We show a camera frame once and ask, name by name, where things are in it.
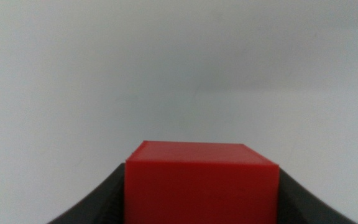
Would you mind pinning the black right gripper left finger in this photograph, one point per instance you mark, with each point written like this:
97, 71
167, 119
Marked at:
101, 202

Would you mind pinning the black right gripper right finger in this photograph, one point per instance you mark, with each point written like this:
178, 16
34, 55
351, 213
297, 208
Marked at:
303, 205

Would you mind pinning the red cube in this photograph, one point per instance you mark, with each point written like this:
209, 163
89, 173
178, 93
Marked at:
200, 186

